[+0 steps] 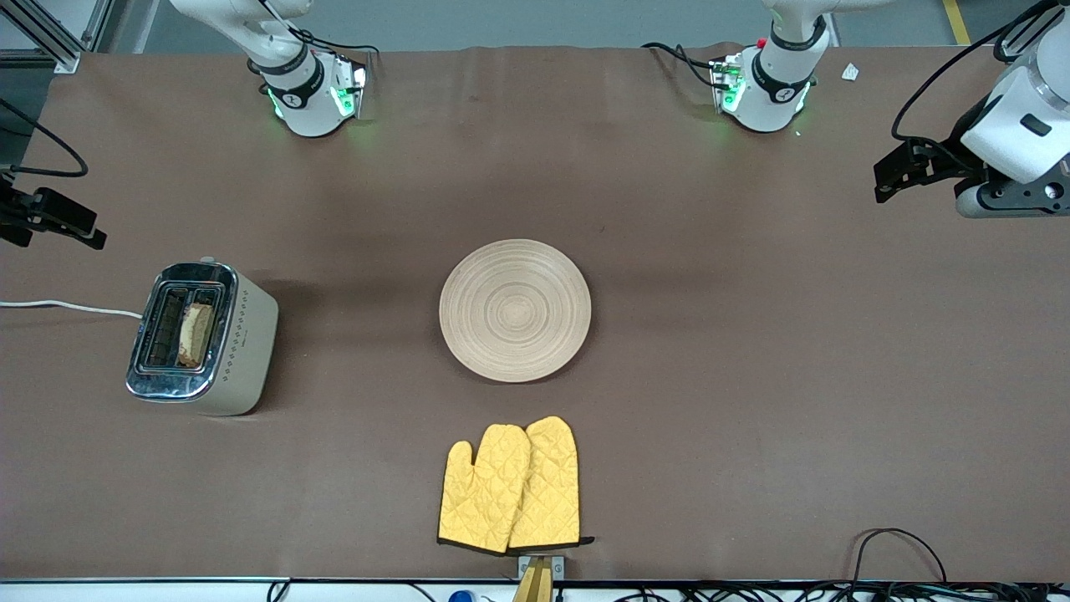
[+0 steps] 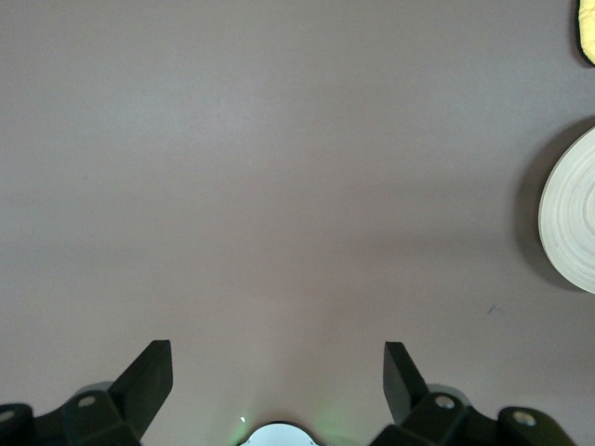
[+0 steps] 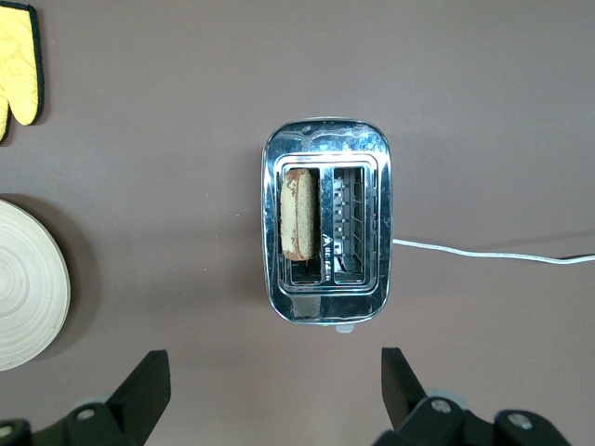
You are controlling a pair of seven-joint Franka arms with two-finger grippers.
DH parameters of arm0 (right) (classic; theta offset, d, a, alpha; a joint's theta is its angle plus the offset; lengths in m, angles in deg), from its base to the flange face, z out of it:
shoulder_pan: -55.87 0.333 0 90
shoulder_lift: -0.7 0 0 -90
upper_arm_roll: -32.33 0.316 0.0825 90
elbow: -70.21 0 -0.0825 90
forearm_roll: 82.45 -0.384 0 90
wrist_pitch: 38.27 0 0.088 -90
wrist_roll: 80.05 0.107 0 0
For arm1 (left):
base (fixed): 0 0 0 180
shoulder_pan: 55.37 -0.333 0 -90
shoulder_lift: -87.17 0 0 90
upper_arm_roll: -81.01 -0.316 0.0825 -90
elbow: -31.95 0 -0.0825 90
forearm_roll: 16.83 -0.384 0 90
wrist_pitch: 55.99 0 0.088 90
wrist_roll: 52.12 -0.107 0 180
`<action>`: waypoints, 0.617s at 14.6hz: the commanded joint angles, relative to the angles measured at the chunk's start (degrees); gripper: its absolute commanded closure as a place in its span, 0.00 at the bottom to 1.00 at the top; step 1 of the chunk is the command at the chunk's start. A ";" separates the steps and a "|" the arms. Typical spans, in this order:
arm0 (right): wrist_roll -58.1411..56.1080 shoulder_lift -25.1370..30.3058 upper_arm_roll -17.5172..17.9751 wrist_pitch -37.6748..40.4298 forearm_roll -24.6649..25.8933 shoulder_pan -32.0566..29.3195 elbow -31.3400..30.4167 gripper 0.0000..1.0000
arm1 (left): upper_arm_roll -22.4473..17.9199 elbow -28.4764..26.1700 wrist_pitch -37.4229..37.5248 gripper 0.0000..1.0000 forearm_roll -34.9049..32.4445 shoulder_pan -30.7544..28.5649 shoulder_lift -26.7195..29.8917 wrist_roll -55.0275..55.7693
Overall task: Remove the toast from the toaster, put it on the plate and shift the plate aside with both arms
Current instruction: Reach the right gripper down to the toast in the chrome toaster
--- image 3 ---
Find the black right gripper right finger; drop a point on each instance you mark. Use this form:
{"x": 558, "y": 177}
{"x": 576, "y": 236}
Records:
{"x": 409, "y": 399}

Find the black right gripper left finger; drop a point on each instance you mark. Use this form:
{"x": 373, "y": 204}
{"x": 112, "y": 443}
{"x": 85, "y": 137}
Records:
{"x": 135, "y": 399}

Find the round light wooden plate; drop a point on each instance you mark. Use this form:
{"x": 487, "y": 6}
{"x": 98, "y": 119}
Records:
{"x": 28, "y": 283}

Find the toast slice with brown crust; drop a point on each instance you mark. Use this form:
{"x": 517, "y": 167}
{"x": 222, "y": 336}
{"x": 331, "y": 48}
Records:
{"x": 300, "y": 213}

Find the silver two-slot toaster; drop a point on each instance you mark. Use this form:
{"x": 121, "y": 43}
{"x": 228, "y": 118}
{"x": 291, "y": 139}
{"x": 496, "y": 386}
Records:
{"x": 327, "y": 288}

